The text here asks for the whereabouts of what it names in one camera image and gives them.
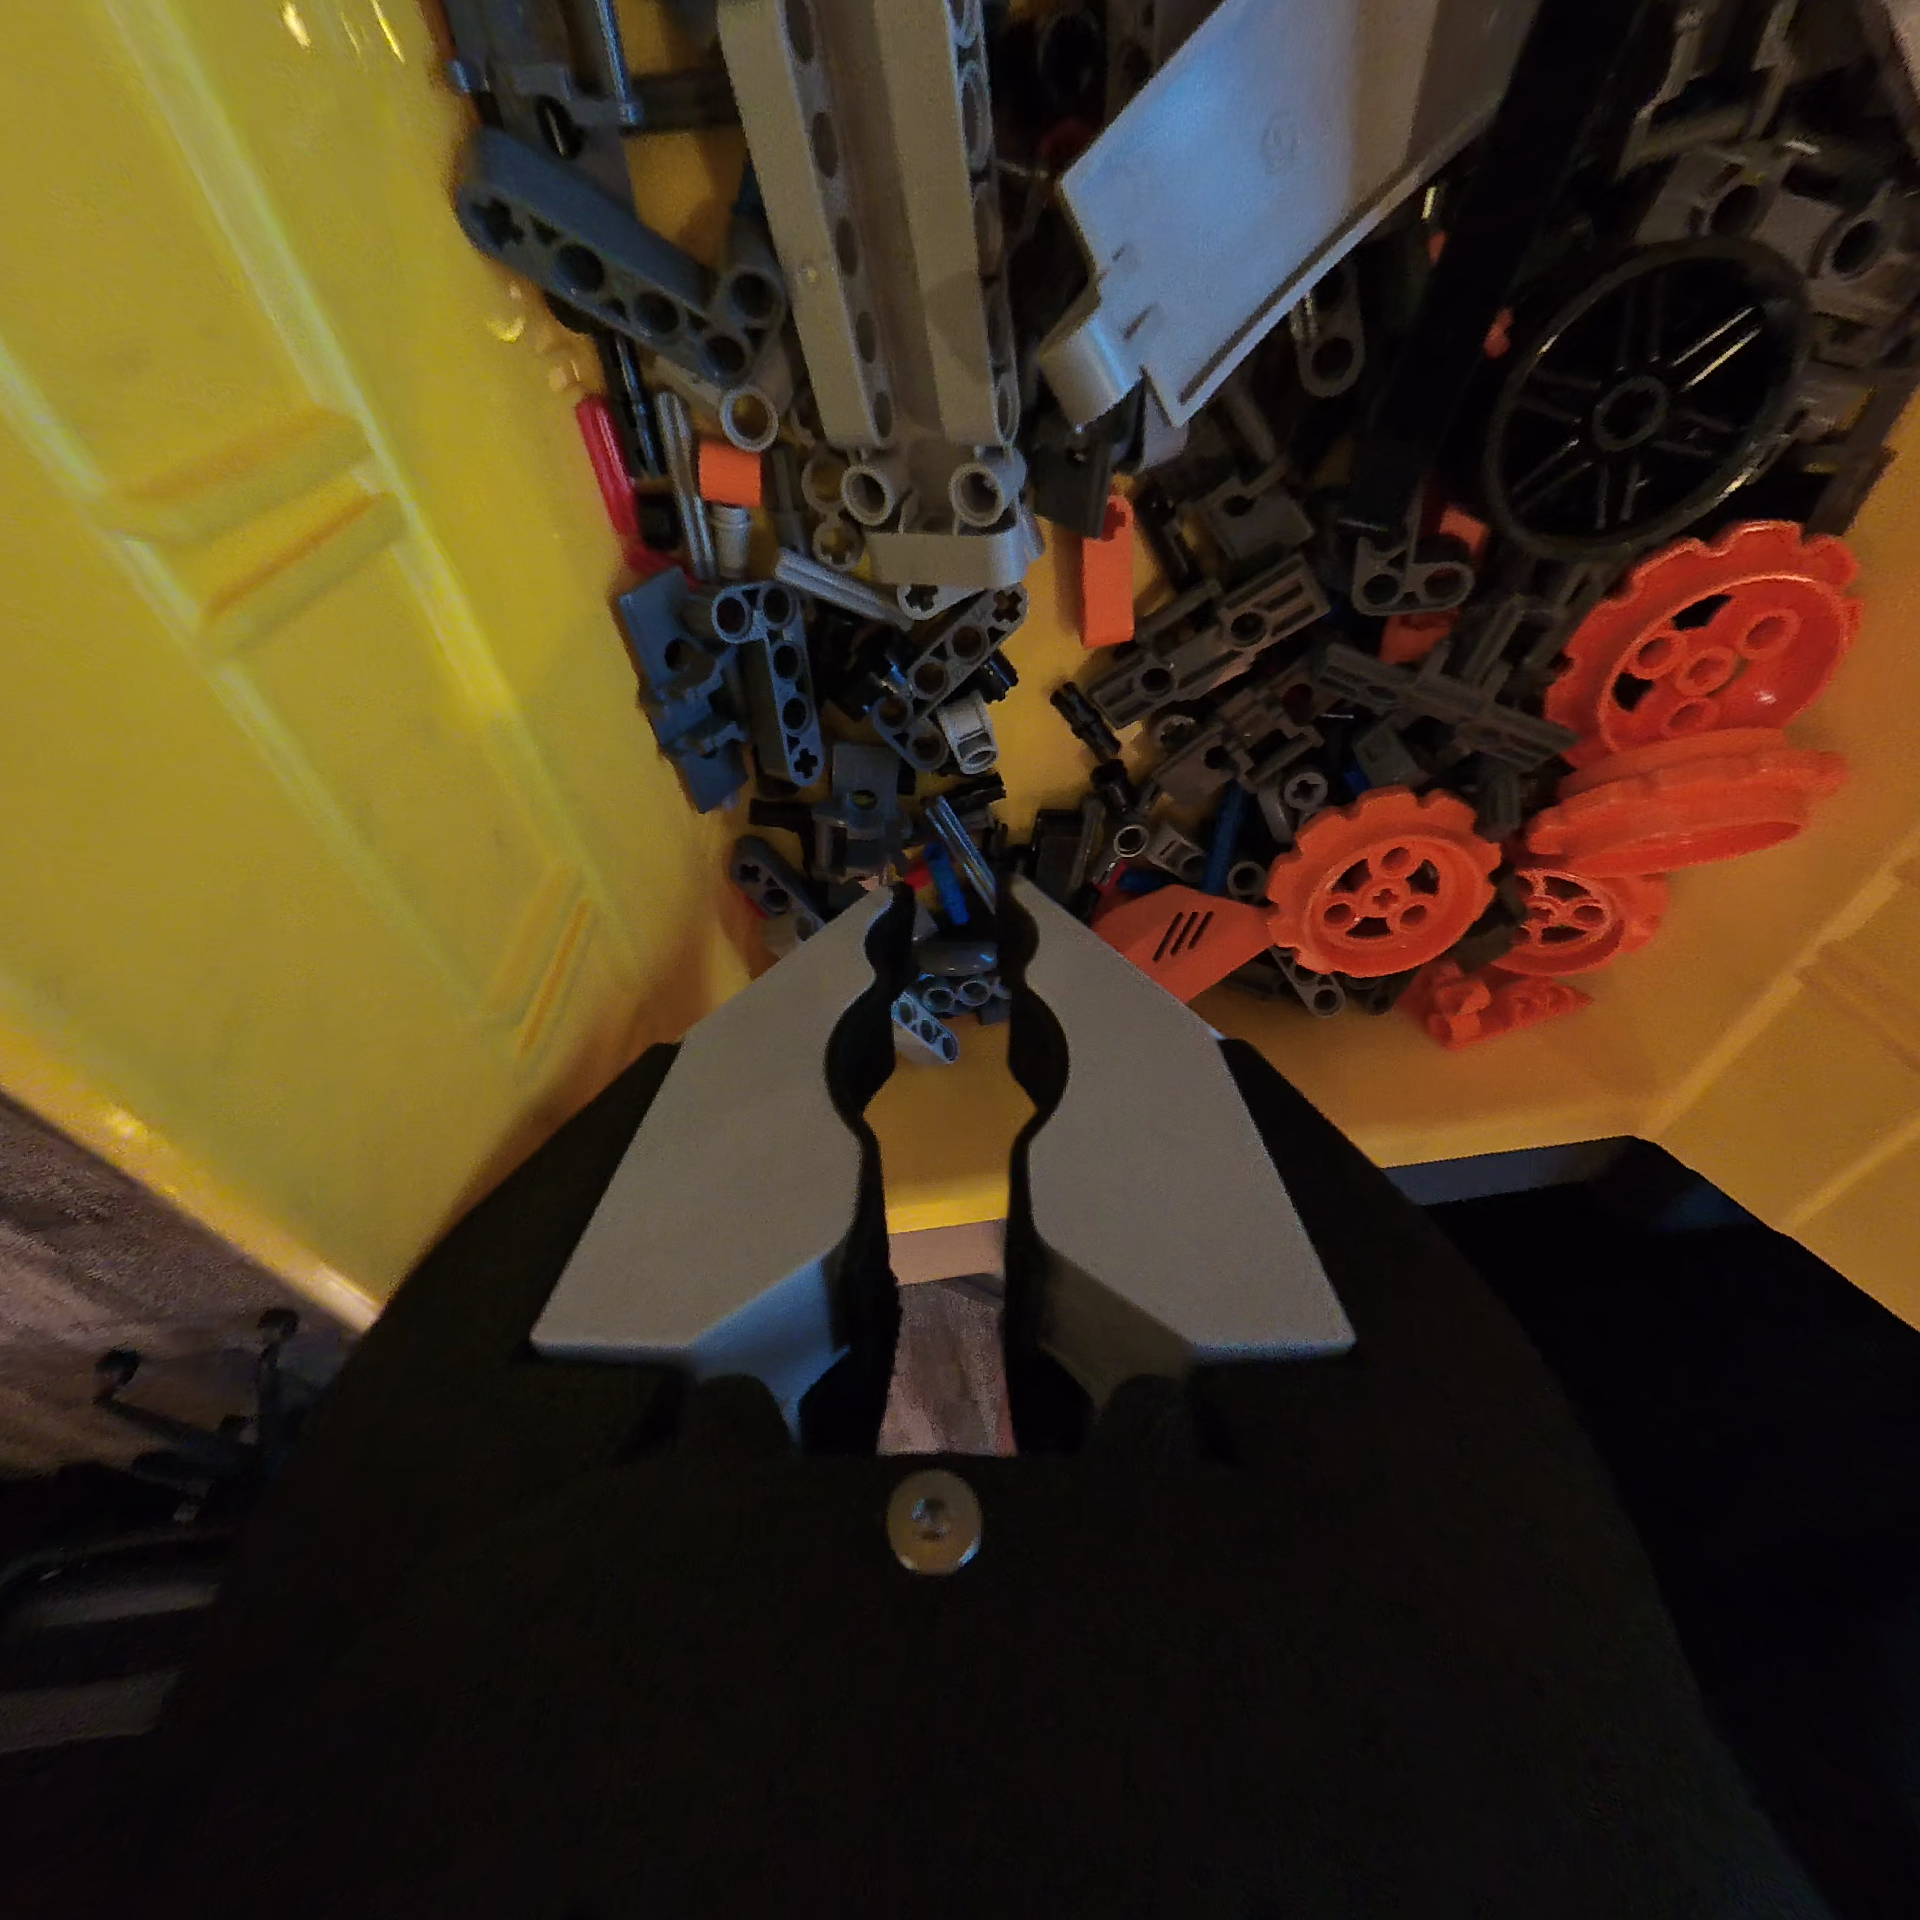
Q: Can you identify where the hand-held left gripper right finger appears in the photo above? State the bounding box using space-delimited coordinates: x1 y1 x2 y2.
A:
998 874 1359 1454

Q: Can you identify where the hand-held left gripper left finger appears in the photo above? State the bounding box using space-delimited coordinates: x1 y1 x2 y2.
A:
527 883 921 1454

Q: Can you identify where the pile of building parts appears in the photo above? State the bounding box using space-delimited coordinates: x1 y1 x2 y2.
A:
435 0 1920 1052

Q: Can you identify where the yellow plastic bin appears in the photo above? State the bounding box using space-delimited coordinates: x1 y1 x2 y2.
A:
0 0 1920 1337

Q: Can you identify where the orange slotted panel piece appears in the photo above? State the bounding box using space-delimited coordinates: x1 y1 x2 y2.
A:
1093 884 1277 1004

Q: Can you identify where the large orange toothed sprocket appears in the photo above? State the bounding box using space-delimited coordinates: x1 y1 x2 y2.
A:
1546 517 1865 760

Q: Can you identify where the dark grey holed liftarm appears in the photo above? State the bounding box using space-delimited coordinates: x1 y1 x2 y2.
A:
454 128 788 395

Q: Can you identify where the long light grey frame beam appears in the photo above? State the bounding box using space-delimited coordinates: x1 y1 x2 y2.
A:
718 0 1044 587

